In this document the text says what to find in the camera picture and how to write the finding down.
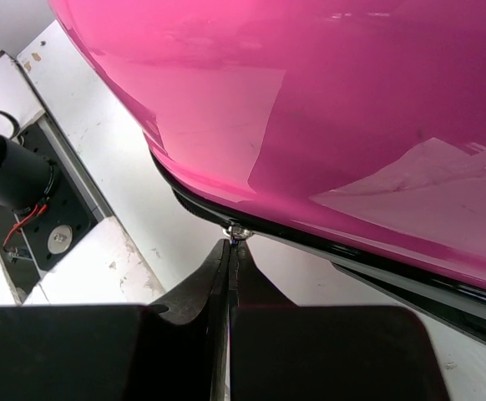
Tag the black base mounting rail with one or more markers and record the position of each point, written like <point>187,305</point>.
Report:
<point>31,246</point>

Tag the pink hard-shell suitcase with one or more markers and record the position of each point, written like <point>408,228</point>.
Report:
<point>356,129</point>

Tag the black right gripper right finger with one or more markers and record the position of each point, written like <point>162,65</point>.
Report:
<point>282,351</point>

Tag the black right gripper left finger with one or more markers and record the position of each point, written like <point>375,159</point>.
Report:
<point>171,349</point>

